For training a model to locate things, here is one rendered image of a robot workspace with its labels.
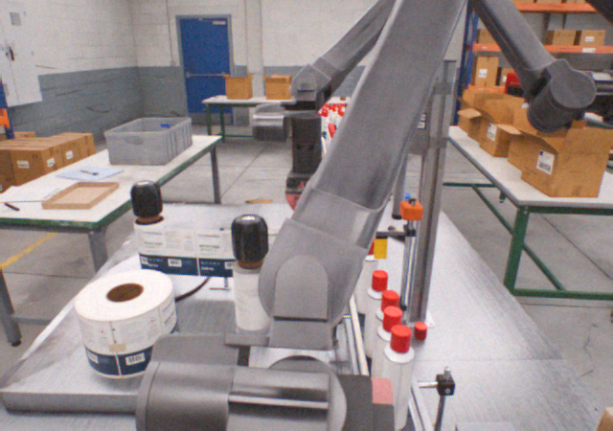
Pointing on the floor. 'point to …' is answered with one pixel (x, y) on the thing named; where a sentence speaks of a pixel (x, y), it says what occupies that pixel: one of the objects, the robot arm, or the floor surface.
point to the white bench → (85, 219)
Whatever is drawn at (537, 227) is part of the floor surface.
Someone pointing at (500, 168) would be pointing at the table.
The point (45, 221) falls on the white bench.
